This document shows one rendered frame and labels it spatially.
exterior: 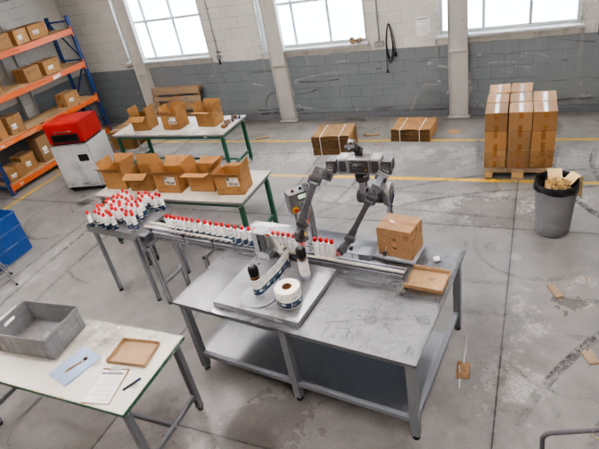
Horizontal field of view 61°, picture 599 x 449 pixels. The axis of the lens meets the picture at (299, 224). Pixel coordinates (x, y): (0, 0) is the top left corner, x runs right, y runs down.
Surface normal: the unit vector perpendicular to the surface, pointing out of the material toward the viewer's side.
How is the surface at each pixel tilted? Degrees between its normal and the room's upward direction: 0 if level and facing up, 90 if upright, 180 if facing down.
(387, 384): 0
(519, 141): 90
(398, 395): 0
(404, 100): 90
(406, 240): 90
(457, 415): 0
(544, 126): 91
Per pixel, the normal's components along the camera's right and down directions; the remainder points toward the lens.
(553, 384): -0.17, -0.84
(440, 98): -0.37, 0.54
